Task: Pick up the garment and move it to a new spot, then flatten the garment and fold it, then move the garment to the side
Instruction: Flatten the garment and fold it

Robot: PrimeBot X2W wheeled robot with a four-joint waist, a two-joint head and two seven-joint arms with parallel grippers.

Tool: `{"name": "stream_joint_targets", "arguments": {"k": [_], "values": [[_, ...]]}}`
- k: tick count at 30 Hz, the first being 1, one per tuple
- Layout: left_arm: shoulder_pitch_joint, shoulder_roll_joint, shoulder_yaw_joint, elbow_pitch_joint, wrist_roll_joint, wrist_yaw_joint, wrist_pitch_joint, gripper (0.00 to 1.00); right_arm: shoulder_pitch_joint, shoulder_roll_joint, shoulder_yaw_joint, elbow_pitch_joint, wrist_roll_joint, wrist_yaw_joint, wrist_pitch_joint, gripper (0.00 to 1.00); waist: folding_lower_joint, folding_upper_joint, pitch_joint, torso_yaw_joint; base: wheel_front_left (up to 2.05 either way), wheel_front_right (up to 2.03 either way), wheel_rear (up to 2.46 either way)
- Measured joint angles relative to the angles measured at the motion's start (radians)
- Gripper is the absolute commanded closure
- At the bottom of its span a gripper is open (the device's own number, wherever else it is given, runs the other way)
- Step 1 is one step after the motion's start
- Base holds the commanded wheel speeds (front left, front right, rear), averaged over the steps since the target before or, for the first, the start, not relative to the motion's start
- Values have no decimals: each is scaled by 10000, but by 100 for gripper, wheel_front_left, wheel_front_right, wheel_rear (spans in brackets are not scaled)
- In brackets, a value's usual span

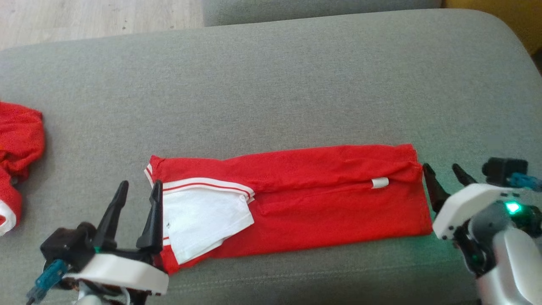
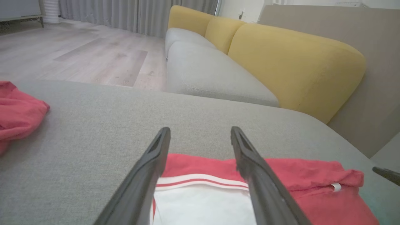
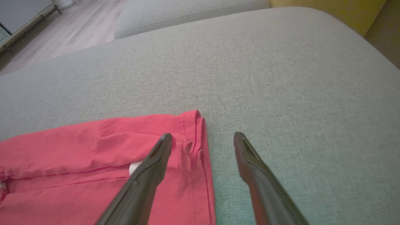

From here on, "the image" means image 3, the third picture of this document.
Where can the large grey sofa ottoman cushion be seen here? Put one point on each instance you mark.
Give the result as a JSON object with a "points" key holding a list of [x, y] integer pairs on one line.
{"points": [[281, 93]]}

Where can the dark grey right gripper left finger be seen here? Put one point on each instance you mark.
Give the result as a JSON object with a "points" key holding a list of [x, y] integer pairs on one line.
{"points": [[140, 187]]}

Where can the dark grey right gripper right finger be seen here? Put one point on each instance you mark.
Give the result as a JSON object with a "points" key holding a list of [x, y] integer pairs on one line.
{"points": [[265, 193]]}

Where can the red shirt with black number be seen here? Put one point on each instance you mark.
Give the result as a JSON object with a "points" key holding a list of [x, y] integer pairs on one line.
{"points": [[78, 150]]}

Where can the long grey sofa seat cushion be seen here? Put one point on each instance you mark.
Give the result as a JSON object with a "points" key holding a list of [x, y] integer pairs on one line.
{"points": [[187, 12]]}

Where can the white ribbed plant pot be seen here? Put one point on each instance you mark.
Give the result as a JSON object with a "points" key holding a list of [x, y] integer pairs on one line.
{"points": [[64, 3]]}

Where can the grey and mint TV cabinet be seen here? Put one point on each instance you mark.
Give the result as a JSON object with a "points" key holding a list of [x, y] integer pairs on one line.
{"points": [[18, 15]]}

